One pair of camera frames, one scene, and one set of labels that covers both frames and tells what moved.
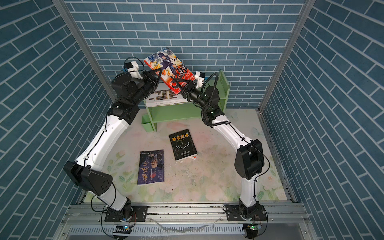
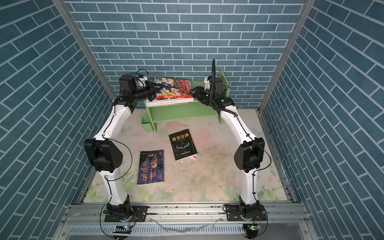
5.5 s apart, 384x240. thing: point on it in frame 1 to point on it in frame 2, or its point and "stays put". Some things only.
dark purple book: (151, 167) stays put
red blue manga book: (172, 70) to (174, 88)
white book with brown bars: (162, 95) stays put
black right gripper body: (198, 97) to (205, 97)
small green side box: (146, 123) stays put
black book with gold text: (182, 145) stays put
